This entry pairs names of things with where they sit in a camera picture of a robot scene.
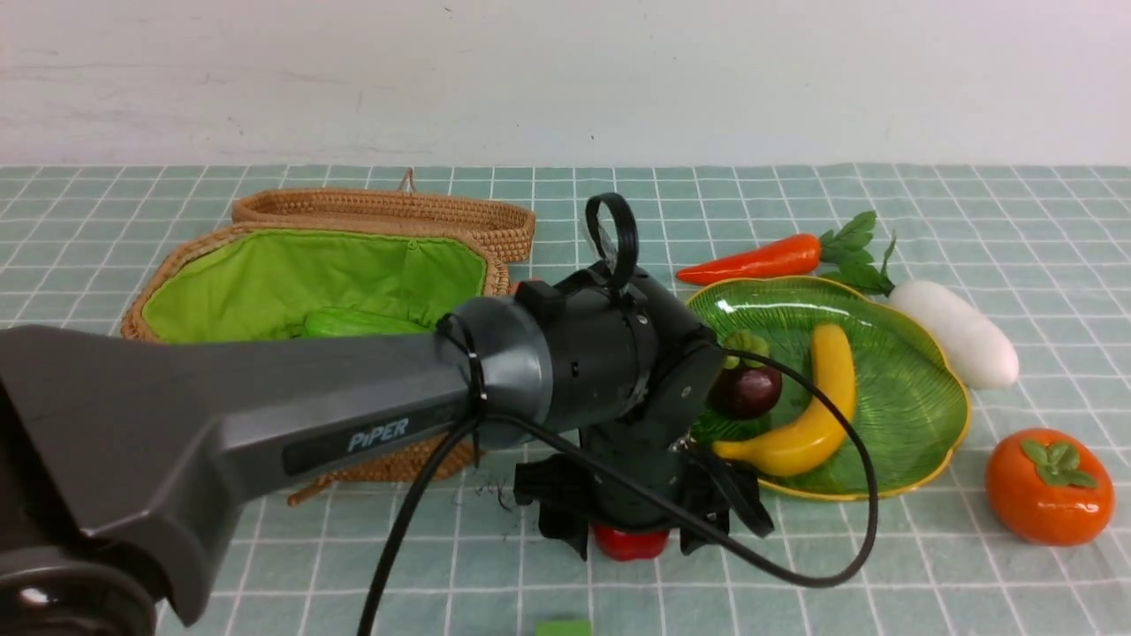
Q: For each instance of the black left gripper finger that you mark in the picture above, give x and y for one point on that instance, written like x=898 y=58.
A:
x=562 y=490
x=724 y=503

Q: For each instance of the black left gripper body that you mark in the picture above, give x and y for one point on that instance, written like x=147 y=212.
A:
x=642 y=450

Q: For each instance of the red toy bell pepper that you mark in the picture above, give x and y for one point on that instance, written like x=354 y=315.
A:
x=619 y=545

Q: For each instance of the purple toy mangosteen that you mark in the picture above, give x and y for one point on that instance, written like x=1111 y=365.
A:
x=745 y=389

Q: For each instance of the yellow toy banana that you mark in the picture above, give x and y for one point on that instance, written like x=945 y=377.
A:
x=814 y=436

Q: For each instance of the orange toy carrot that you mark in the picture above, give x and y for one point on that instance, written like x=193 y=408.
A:
x=797 y=255

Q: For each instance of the green toy bitter gourd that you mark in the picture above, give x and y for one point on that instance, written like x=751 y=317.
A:
x=330 y=322

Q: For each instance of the white toy radish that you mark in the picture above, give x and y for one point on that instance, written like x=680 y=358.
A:
x=976 y=349

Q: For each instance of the orange toy persimmon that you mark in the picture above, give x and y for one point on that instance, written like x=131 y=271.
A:
x=1049 y=489

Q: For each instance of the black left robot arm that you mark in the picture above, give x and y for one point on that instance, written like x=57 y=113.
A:
x=126 y=464

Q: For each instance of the green foam cube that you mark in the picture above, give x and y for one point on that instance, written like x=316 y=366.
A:
x=564 y=627

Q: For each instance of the green leaf glass plate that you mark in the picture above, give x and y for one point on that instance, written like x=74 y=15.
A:
x=912 y=413

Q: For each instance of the woven basket lid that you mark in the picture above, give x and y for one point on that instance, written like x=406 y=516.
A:
x=506 y=229

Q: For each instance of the woven wicker basket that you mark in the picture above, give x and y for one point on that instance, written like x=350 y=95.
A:
x=257 y=281

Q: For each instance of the green checkered tablecloth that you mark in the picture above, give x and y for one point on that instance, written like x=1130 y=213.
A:
x=1042 y=251

